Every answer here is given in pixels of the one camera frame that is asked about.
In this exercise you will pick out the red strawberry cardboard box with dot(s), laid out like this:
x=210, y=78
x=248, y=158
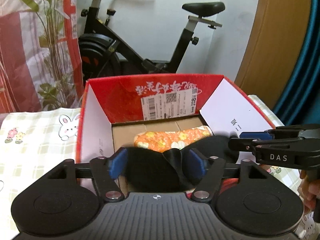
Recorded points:
x=116, y=109

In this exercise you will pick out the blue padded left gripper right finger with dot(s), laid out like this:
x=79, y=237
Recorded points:
x=197, y=164

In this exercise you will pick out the red and white patterned curtain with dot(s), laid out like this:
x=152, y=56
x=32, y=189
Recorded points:
x=21, y=70

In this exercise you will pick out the person's right hand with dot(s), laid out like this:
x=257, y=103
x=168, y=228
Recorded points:
x=309, y=191

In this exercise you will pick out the black fabric eye mask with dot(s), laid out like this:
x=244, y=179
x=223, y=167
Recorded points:
x=151, y=171

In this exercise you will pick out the green potted plant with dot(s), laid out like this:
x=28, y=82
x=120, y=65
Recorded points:
x=57, y=89

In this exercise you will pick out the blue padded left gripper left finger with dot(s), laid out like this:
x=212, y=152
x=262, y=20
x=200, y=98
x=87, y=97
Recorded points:
x=117, y=163

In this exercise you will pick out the orange floral cloth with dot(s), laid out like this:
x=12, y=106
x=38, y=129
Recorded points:
x=163, y=141

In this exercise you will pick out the teal blue curtain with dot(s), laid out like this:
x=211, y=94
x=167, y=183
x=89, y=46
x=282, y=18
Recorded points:
x=299, y=102

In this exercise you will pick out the brown wooden door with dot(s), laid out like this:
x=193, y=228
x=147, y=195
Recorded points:
x=273, y=48

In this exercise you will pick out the black exercise bike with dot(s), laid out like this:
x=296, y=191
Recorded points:
x=119, y=37

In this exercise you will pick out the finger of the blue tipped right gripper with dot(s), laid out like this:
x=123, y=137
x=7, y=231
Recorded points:
x=256, y=135

